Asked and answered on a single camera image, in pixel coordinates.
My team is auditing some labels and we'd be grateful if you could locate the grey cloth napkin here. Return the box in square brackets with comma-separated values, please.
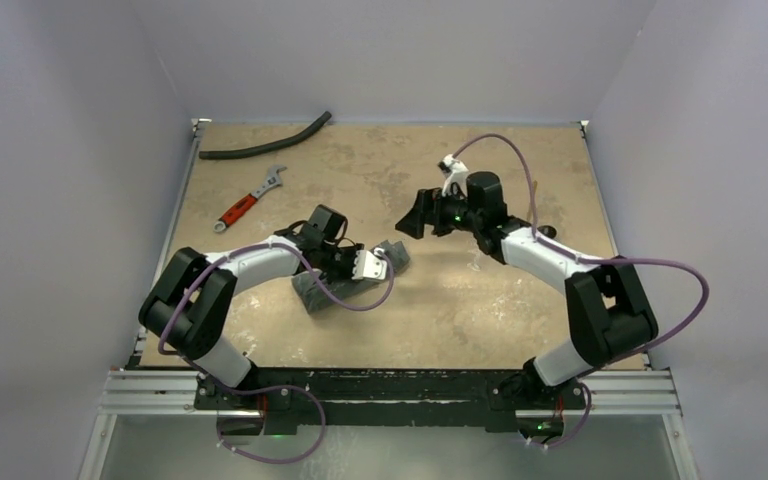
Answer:
[291, 240, 411, 314]

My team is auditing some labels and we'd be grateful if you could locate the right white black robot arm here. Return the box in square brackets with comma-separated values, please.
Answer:
[395, 171, 659, 407]

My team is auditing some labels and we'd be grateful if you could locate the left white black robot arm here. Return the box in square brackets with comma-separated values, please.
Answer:
[138, 205, 390, 409]

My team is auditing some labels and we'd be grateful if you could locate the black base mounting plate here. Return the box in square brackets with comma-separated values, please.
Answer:
[194, 367, 586, 435]

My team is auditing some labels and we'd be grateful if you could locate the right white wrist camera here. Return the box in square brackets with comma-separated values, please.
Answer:
[437, 154, 469, 196]

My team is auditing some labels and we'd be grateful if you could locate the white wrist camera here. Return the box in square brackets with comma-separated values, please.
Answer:
[351, 247, 388, 282]
[437, 154, 469, 196]

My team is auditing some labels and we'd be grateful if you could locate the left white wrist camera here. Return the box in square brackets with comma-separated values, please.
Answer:
[351, 247, 388, 282]

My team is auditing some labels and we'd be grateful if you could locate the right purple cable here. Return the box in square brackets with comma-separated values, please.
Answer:
[450, 133, 711, 452]

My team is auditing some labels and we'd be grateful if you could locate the purple cable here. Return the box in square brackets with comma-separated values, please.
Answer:
[157, 241, 397, 464]
[450, 133, 711, 452]

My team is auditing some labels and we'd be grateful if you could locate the red handled screwdriver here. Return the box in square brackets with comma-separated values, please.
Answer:
[213, 164, 287, 234]

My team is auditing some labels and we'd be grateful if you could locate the black corrugated hose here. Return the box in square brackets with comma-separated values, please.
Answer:
[199, 111, 333, 162]

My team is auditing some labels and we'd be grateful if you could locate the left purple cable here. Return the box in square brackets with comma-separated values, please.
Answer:
[157, 241, 397, 464]

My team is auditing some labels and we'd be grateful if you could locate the aluminium frame rail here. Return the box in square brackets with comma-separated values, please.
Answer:
[97, 369, 682, 417]

